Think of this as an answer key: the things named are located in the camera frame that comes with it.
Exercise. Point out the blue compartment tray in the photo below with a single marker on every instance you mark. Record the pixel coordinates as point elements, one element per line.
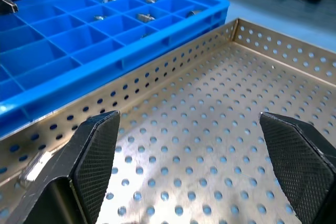
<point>78,37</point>

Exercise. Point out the perforated metal tray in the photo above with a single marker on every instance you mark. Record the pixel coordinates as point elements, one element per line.
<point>197,129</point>

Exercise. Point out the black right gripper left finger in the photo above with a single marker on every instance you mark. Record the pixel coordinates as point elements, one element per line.
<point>89,171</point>

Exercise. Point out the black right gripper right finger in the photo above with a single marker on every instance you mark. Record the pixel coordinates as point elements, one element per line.
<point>304,171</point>

